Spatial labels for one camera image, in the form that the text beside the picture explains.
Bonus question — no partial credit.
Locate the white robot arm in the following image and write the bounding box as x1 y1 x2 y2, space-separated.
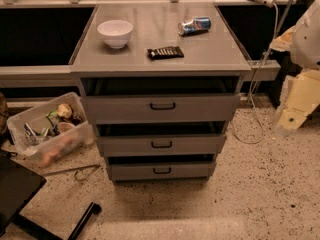
270 0 320 133

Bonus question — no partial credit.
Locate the black snack bar wrapper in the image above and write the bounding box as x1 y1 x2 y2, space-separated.
147 46 184 60

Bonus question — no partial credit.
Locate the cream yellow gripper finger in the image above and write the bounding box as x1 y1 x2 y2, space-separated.
275 69 320 133

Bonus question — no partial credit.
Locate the clear plastic storage bin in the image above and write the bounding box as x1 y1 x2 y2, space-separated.
7 92 94 167

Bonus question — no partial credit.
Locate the white bowl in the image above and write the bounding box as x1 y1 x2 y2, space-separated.
97 20 133 49

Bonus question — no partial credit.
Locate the grey bottom drawer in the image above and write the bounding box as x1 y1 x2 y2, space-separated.
106 154 216 181

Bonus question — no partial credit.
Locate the grey middle drawer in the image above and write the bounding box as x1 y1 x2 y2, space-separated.
97 122 226 157

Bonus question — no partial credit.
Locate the grey top drawer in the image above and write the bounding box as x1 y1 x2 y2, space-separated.
80 76 240 124

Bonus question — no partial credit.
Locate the grey drawer cabinet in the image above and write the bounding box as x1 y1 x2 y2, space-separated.
68 2 252 184

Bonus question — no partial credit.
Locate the black chair base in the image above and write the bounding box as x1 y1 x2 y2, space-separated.
0 154 102 240

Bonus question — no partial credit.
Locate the grey drawer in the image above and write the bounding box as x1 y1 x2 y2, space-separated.
106 154 216 181
80 76 240 124
97 122 226 157

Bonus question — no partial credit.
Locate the crushed blue soda can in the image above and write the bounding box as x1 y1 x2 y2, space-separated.
178 17 211 36

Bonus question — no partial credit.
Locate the white cable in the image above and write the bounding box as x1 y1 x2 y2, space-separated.
231 2 280 145

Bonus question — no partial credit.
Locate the metal rod on floor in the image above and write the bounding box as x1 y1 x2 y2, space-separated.
43 164 100 182

